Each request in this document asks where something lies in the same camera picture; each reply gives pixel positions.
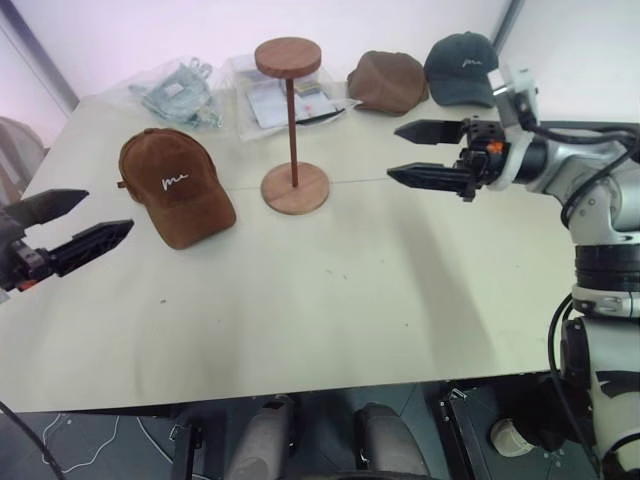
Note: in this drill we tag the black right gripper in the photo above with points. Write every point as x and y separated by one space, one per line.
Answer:
482 135

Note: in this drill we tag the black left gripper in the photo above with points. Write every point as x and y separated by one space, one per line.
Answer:
15 260

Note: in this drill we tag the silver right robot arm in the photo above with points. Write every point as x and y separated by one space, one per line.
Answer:
600 200

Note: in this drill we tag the wooden hat stand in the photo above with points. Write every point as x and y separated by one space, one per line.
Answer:
295 192

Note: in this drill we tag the clear plastic bag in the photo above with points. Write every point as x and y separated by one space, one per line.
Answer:
177 95

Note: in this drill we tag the dark green script cap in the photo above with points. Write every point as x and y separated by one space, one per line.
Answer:
457 80

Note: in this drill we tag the grey rounded chair back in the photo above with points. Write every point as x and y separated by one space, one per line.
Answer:
17 150

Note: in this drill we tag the plastic bag with paper cards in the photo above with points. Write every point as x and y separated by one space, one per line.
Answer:
267 102

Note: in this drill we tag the black table leg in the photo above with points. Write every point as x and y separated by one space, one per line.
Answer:
460 425
197 442

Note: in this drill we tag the grey rounded shape under table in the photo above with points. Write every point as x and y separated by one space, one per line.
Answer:
387 440
262 440

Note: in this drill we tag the white round roll under table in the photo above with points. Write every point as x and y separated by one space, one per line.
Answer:
510 437

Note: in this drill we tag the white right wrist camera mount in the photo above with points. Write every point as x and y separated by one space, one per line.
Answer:
515 105

